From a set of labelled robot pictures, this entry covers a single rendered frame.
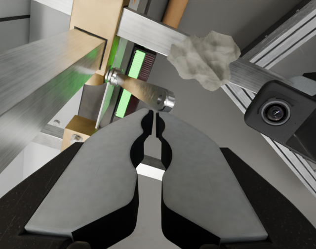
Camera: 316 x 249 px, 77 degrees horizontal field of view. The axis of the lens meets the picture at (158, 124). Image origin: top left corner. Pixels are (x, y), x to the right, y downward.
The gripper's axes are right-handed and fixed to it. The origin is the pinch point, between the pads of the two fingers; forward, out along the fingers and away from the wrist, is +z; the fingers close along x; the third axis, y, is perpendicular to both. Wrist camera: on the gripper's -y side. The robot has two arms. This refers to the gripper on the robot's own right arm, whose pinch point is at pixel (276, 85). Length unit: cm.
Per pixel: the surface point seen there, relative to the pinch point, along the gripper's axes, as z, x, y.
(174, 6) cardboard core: 74, 3, -16
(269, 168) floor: 84, -66, 94
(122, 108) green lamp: 11.9, -19.4, -20.8
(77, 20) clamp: -5.1, -1.3, -27.8
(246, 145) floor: 83, -55, 65
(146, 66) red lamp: 11.9, -8.3, -18.8
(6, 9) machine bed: 12.1, -8.1, -46.5
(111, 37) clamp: -5.0, -1.6, -23.9
